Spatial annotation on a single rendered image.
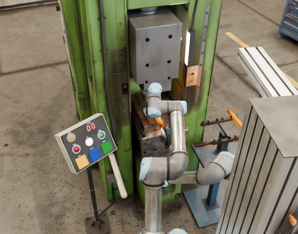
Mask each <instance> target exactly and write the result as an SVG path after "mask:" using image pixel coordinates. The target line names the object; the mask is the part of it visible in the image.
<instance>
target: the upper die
mask: <svg viewBox="0 0 298 234"><path fill-rule="evenodd" d="M152 83H153V82H151V83H148V82H147V81H146V83H145V84H140V85H139V86H140V88H141V90H148V88H149V86H150V84H152ZM154 83H159V84H160V85H161V87H162V92H164V91H170V90H171V83H172V79H169V77H168V79H167V80H162V81H157V82H154Z"/></svg>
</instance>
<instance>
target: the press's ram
mask: <svg viewBox="0 0 298 234"><path fill-rule="evenodd" d="M157 8H158V10H157V12H156V13H153V14H140V13H138V12H136V9H134V10H128V9H127V16H128V41H129V66H130V73H131V75H132V77H133V79H134V80H135V82H136V84H137V85H140V84H145V83H146V81H147V82H148V83H151V82H157V81H162V80H167V79H168V77H169V79H173V78H178V77H179V58H180V45H181V32H182V23H181V21H180V20H179V19H178V18H177V17H176V16H175V15H174V14H173V13H172V12H171V11H170V9H169V8H168V7H167V6H158V7H157Z"/></svg>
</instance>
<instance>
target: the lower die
mask: <svg viewBox="0 0 298 234"><path fill-rule="evenodd" d="M132 97H134V98H135V99H134V98H132ZM131 98H132V99H131V101H133V106H134V104H136V101H137V104H138V106H137V104H136V105H135V106H134V109H135V108H136V107H139V108H140V109H139V108H136V111H135V112H136V114H137V111H138V115H139V114H143V116H142V115H139V122H140V119H141V118H142V117H143V118H145V120H144V119H143V118H142V119H141V126H142V128H143V131H144V132H145V133H147V132H151V131H156V130H160V128H159V123H158V121H157V119H156V118H151V117H149V116H148V114H147V116H145V113H144V112H143V110H142V108H141V105H142V104H143V102H144V101H146V100H145V98H144V96H143V95H142V91H141V92H138V93H135V94H133V95H131ZM134 100H136V101H134ZM140 111H141V113H140ZM166 116H167V115H166V114H161V116H160V117H161V119H162V121H163V123H166V127H167V128H169V119H168V117H166Z"/></svg>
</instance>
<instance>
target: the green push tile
mask: <svg viewBox="0 0 298 234"><path fill-rule="evenodd" d="M100 146H101V148H102V151H103V153H104V155H105V154H107V153H108V152H110V151H111V150H113V148H112V145H111V143H110V140H108V141H106V142H104V143H103V144H101V145H100Z"/></svg>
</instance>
